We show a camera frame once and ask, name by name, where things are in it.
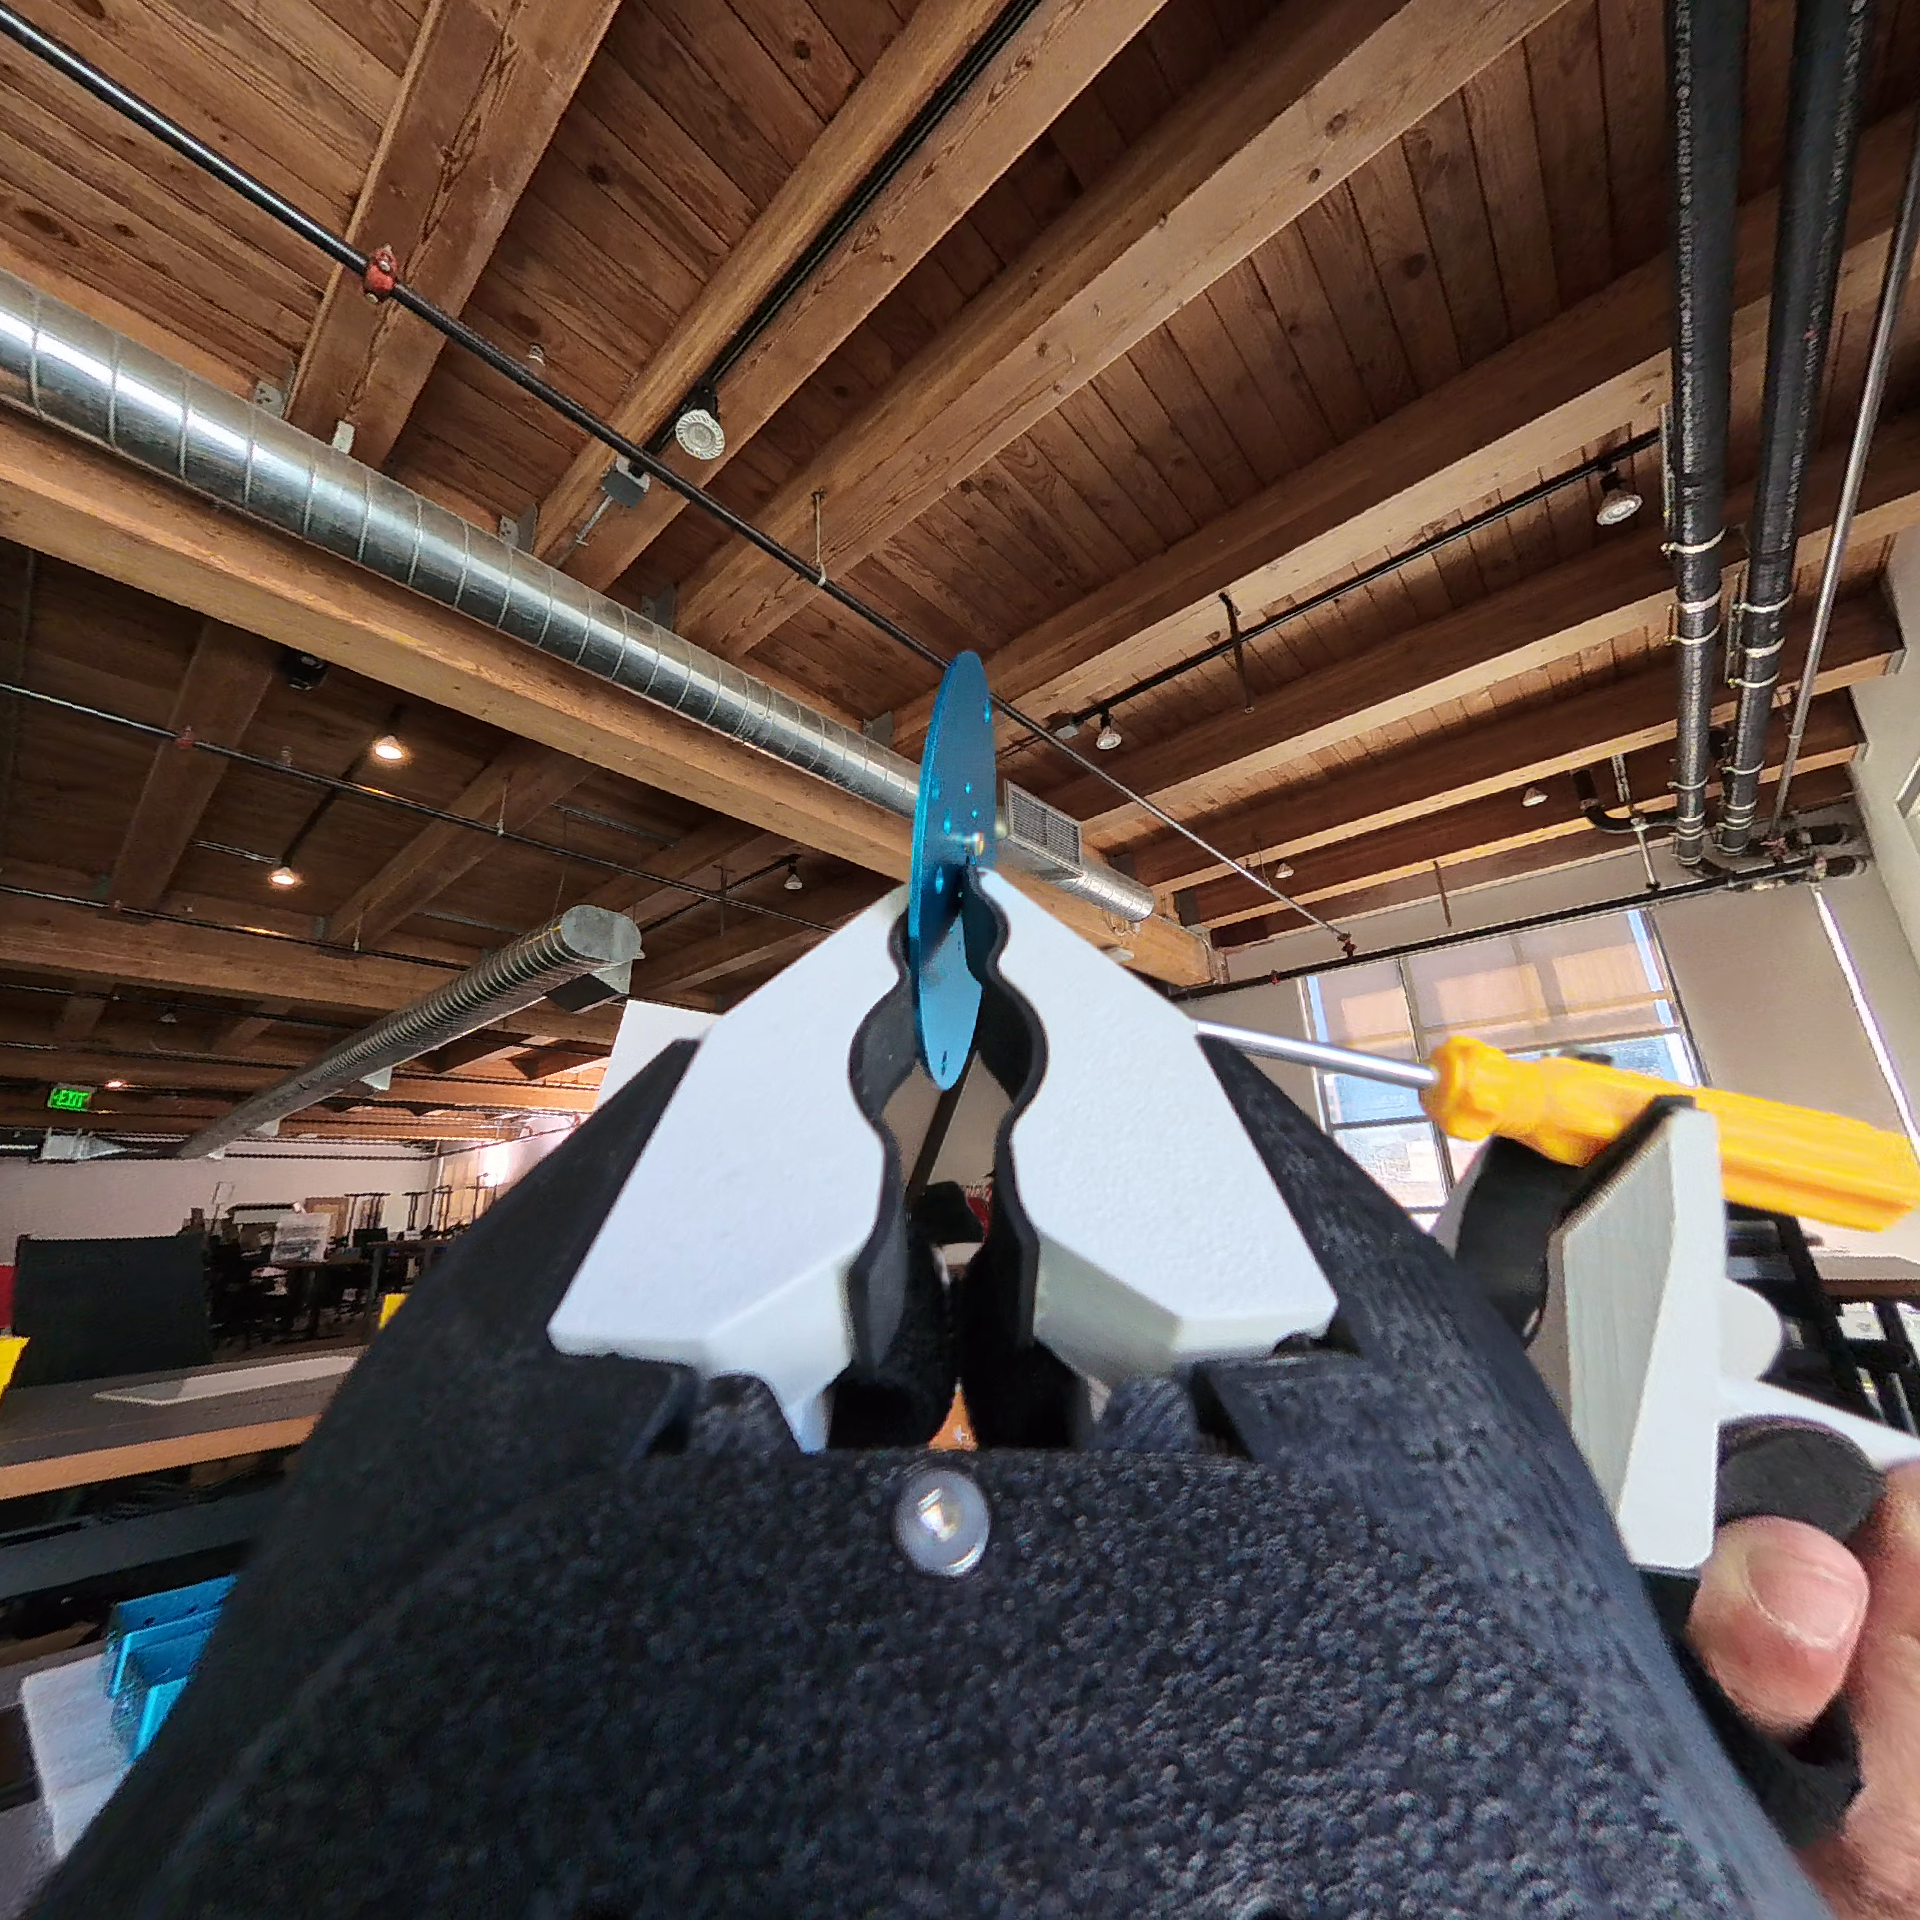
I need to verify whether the silver spiral air duct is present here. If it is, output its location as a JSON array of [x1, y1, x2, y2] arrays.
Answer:
[[0, 266, 1160, 930]]

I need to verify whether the wood-edged grey desk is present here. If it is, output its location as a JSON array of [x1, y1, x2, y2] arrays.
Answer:
[[0, 1343, 369, 1506]]

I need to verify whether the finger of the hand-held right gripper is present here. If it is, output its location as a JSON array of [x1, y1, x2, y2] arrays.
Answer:
[[1544, 1105, 1790, 1579], [1428, 1158, 1596, 1343]]

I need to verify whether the grey finned ceiling tube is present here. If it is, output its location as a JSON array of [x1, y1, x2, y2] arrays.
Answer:
[[176, 905, 648, 1160]]

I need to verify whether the blue round metal plate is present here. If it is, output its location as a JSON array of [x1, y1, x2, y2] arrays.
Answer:
[[912, 649, 1002, 1093]]

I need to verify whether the large window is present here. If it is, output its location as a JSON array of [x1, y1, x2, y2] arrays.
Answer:
[[1298, 905, 1709, 1220]]

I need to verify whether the large blue U bracket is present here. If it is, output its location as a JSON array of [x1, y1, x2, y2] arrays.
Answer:
[[103, 1650, 197, 1761], [101, 1573, 240, 1670]]

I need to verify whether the black insulated pipe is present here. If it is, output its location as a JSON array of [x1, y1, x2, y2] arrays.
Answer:
[[1662, 0, 1753, 872], [1715, 0, 1879, 820]]

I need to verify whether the yellow-handled screwdriver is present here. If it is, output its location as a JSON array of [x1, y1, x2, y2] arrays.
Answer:
[[1189, 1011, 1920, 1237]]

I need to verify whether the white card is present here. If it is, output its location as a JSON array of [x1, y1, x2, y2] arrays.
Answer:
[[600, 999, 725, 1116]]

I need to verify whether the person's right hand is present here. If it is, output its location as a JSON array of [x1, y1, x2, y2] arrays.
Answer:
[[1684, 1477, 1920, 1920]]

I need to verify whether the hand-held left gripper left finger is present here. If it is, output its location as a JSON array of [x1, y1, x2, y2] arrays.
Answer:
[[546, 880, 962, 1451]]

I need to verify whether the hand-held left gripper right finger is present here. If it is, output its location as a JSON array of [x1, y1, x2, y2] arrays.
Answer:
[[964, 872, 1339, 1447]]

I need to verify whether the black sprinkler pipe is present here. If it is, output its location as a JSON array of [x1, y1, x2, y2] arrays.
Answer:
[[0, 0, 1356, 951]]

